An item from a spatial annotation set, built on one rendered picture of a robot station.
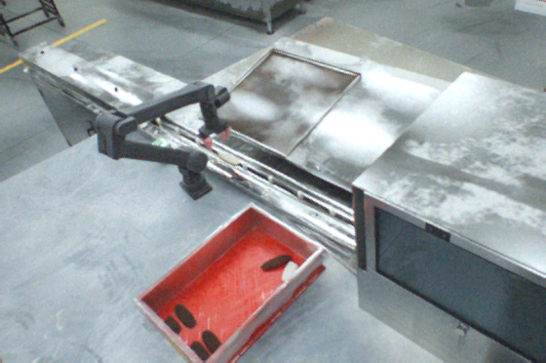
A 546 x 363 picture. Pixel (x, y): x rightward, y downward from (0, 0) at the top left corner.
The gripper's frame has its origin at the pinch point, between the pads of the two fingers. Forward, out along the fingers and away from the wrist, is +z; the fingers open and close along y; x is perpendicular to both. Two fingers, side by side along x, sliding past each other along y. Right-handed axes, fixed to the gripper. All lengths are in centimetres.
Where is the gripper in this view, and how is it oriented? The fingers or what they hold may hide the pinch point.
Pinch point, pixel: (217, 143)
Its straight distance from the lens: 185.7
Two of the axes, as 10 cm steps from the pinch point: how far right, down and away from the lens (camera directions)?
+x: 7.2, 3.5, -5.9
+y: -6.8, 5.4, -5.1
